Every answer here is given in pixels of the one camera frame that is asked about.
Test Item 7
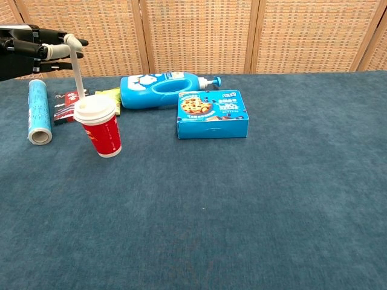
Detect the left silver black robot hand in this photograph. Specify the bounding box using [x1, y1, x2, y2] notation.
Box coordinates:
[0, 24, 89, 82]

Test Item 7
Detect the translucent white drinking straw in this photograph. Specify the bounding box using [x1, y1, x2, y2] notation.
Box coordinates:
[69, 41, 87, 101]

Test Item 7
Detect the red paper cup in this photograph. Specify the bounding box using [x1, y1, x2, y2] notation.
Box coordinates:
[81, 114, 123, 159]

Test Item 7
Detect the light blue plastic film roll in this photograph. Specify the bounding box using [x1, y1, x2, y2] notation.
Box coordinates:
[27, 79, 53, 146]

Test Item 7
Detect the black red printed packet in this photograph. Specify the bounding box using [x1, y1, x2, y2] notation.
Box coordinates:
[53, 89, 92, 126]

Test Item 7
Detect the yellow green snack packet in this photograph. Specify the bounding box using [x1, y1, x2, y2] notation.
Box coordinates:
[94, 87, 122, 117]

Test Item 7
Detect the blue pump detergent bottle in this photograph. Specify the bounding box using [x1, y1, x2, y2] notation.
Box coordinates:
[119, 71, 223, 110]

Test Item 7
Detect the woven bamboo folding screen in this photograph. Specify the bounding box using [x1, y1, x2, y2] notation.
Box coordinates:
[0, 0, 387, 82]

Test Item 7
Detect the blue cookie box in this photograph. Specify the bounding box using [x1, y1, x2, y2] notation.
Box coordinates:
[176, 89, 250, 140]

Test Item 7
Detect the dark blue table mat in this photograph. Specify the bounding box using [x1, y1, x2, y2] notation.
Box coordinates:
[0, 70, 387, 290]

